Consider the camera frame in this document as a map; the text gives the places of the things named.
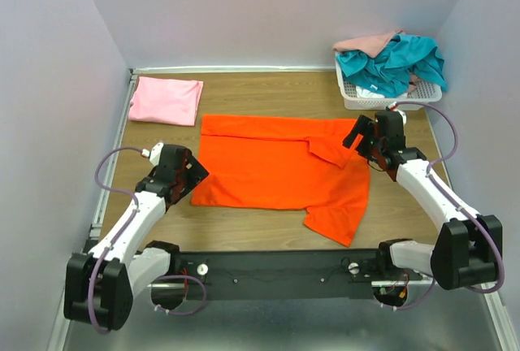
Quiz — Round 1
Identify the orange t shirt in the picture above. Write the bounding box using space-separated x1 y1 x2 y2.
191 115 371 246

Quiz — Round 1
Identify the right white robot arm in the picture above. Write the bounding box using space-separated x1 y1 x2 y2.
343 106 505 293

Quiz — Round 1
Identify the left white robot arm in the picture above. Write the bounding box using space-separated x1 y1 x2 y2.
63 142 209 335

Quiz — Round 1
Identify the white t shirt in basket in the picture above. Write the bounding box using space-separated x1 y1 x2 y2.
355 86 385 99

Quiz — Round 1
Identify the white plastic basket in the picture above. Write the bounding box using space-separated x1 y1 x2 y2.
335 62 443 111

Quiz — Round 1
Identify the teal t shirt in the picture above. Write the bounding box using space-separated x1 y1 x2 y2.
333 32 448 98

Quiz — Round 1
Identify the folded pink t shirt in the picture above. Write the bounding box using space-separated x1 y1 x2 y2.
128 76 204 127

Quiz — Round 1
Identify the dusty pink t shirt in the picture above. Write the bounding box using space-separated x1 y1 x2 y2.
332 30 403 58

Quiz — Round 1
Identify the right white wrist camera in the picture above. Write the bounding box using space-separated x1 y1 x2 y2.
385 102 407 125

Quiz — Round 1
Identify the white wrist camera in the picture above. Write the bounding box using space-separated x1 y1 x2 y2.
385 102 407 125
141 142 164 167

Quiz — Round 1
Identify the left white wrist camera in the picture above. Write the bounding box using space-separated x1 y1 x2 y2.
141 142 164 167

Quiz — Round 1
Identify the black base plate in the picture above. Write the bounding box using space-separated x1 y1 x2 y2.
167 249 421 301

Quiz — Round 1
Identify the aluminium frame rail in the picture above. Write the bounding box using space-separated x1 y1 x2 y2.
49 67 516 350

